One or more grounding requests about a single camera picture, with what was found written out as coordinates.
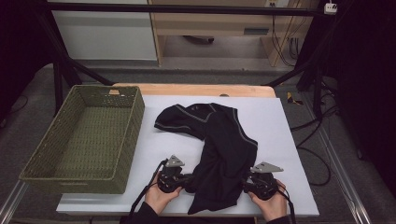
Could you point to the black curtain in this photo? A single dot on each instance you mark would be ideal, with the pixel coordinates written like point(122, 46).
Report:
point(370, 77)
point(18, 46)

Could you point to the yellow black tape piece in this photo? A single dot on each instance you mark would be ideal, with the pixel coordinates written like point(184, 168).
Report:
point(292, 98)

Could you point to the green woven basket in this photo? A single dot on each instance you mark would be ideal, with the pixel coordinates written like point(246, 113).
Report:
point(90, 140)

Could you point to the person's right hand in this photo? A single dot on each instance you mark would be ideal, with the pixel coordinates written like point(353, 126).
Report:
point(274, 208)

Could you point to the wooden table edge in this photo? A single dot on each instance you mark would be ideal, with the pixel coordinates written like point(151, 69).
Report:
point(193, 89)

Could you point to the black metal stand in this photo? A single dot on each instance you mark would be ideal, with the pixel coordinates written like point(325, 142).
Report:
point(317, 90)
point(57, 84)

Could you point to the white cabinet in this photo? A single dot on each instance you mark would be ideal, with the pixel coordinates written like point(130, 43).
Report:
point(106, 37)

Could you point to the black shirt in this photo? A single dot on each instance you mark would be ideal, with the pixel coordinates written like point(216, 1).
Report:
point(224, 149)

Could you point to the person's left hand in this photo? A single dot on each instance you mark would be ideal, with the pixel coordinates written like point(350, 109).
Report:
point(157, 200)

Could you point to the aluminium rail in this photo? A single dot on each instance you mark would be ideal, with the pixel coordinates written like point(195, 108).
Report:
point(11, 205)
point(345, 186)

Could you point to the black metal crossbar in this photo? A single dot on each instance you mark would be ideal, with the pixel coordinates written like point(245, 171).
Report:
point(186, 8)

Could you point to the light wooden desk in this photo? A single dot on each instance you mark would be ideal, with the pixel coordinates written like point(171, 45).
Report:
point(211, 21)

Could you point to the black object under desk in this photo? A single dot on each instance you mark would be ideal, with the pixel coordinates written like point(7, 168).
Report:
point(199, 39)

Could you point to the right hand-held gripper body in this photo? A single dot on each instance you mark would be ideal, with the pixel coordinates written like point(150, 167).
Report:
point(261, 185)

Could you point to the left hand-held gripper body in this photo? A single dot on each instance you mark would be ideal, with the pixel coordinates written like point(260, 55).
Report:
point(169, 180)

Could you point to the white power adapter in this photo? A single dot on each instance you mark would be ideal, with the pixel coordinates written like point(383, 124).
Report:
point(330, 8)

